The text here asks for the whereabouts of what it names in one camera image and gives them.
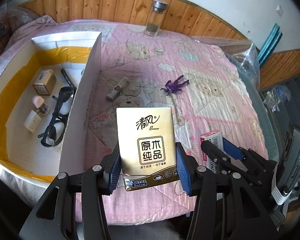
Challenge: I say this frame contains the gold tea tin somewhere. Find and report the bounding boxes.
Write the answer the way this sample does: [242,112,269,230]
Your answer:
[33,69,56,95]

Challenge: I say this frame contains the red white cigarette box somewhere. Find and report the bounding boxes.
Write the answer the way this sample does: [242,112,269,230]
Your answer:
[199,129,224,174]

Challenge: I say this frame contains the clear plastic wrap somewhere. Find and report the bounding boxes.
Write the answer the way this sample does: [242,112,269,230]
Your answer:
[192,36,261,91]

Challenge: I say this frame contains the gold tissue pack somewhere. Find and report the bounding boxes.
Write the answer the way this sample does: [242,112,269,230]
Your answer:
[116,107,179,191]

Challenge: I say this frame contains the black sunglasses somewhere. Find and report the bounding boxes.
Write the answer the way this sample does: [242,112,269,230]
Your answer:
[38,86,76,147]

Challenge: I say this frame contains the right gripper camera unit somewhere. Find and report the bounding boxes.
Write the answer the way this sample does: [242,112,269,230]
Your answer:
[271,124,300,206]

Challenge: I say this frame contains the pink stapler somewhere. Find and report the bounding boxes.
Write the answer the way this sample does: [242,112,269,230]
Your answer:
[32,95,50,115]

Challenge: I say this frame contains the glass bottle metal lid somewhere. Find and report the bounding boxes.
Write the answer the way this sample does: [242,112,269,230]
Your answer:
[144,0,168,36]

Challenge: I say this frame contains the teal foam boards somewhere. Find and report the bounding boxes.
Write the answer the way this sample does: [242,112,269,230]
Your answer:
[257,23,283,68]

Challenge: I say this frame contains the white charger plug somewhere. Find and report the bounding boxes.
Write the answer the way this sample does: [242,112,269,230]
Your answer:
[24,110,42,133]

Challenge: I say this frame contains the black marker pen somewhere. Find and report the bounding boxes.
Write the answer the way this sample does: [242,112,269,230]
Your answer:
[61,68,77,90]

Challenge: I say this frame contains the purple toy figure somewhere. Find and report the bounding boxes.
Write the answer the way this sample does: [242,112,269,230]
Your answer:
[160,75,190,95]

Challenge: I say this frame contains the pink cartoon quilt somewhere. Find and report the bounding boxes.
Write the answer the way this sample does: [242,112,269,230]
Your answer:
[0,15,269,225]

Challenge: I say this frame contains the white cardboard box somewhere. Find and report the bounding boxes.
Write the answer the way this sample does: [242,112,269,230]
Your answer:
[0,31,102,187]

